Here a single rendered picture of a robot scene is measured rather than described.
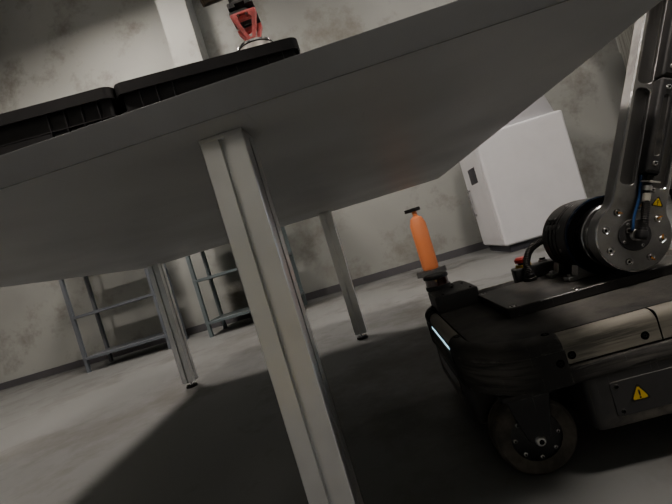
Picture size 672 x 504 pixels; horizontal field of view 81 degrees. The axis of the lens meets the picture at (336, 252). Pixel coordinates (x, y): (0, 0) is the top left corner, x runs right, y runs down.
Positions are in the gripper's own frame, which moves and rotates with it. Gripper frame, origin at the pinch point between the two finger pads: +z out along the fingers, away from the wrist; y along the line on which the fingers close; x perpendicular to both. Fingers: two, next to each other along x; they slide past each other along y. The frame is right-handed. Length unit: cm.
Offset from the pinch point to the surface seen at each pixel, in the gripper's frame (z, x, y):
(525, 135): 23, 176, -234
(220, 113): 38, -3, 60
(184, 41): -194, -86, -309
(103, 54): -232, -186, -342
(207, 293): 63, -164, -338
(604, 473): 106, 33, 42
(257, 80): 36, 2, 60
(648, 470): 107, 39, 44
